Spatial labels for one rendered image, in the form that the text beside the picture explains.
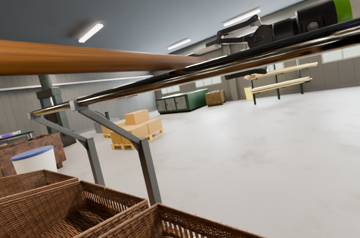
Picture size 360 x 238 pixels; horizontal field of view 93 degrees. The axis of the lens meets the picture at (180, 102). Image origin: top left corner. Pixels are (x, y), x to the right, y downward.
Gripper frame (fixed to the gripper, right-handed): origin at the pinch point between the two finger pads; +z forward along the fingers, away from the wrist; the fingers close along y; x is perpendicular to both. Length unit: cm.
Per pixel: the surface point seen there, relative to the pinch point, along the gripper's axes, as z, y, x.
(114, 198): 58, 51, -6
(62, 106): 49, 4, -20
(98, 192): 72, 51, -6
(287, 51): -19.2, 4.1, -18.7
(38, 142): 405, 54, 51
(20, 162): 316, 64, 5
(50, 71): -0.6, 1.7, -37.7
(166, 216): 25, 51, -5
